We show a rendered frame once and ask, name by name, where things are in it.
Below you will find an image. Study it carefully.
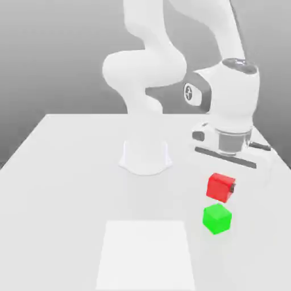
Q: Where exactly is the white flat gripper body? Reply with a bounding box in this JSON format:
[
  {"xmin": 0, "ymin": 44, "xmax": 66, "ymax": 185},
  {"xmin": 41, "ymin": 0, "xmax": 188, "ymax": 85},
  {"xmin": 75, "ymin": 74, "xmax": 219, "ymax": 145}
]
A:
[{"xmin": 193, "ymin": 145, "xmax": 259, "ymax": 177}]

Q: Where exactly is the small red cube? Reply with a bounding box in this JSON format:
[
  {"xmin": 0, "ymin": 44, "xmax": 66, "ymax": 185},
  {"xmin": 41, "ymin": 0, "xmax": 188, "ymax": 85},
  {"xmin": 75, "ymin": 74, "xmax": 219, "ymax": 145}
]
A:
[{"xmin": 206, "ymin": 172, "xmax": 236, "ymax": 203}]

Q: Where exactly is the small green cube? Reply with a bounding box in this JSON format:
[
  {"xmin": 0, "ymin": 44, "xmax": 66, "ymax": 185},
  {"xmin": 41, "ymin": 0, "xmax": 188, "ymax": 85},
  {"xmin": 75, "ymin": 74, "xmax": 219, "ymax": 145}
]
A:
[{"xmin": 202, "ymin": 203, "xmax": 233, "ymax": 235}]

